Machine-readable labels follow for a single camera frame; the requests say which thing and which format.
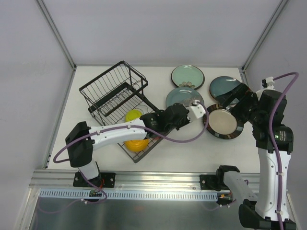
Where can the dark blue speckled plate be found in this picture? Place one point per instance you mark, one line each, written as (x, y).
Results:
(222, 85)

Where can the black wire dish rack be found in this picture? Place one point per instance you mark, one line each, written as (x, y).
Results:
(115, 92)

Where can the white slotted cable duct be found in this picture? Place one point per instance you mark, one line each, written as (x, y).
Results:
(129, 195)

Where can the mint green flower plate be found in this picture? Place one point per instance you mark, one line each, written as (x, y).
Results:
(187, 76)

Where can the aluminium mounting rail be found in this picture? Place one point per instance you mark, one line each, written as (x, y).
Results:
(125, 180)

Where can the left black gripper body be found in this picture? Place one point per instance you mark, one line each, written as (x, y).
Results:
(179, 117)

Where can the green bowl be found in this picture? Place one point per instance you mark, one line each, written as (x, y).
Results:
(132, 115)

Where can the yellow ribbed bowl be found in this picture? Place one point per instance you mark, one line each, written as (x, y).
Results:
(136, 145)

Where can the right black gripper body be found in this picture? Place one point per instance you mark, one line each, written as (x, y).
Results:
(236, 96)

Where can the left aluminium frame post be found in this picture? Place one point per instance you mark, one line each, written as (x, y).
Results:
(48, 17)

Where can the black striped cream plate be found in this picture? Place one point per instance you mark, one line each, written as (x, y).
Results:
(222, 124)

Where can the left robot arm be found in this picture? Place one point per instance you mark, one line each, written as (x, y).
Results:
(82, 140)

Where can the right aluminium frame post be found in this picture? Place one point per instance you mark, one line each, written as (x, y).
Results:
(266, 31)

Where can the aluminium frame post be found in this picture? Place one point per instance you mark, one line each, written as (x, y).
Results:
(266, 31)
(48, 17)

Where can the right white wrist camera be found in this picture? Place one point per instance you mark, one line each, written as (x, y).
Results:
(268, 83)

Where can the grey blue plate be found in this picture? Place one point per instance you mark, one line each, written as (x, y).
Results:
(183, 95)

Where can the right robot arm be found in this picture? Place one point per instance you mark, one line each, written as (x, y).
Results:
(264, 110)

